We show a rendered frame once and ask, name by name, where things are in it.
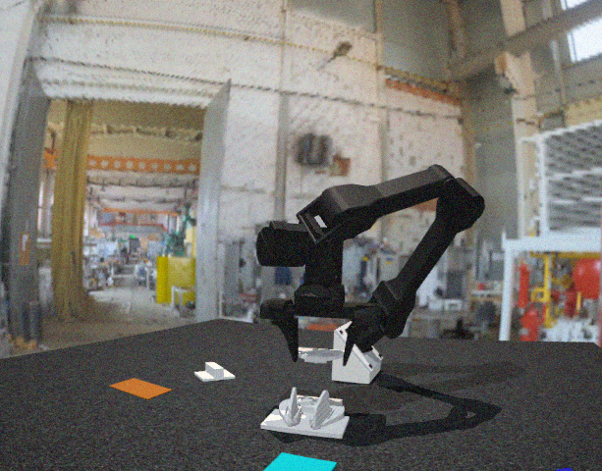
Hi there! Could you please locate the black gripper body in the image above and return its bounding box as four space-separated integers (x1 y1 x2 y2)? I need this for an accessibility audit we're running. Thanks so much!
259 267 383 327

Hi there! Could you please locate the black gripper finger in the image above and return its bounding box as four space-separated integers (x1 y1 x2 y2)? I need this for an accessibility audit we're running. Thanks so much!
343 322 369 366
272 317 299 362

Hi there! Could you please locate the orange flat rectangular plate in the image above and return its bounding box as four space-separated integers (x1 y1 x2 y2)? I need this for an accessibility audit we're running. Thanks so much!
109 378 172 400

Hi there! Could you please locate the cyan flat rectangular plate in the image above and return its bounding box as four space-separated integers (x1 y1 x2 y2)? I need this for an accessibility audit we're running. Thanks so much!
264 452 337 471

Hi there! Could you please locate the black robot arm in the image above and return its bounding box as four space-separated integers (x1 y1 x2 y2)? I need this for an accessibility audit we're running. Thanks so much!
256 164 485 353

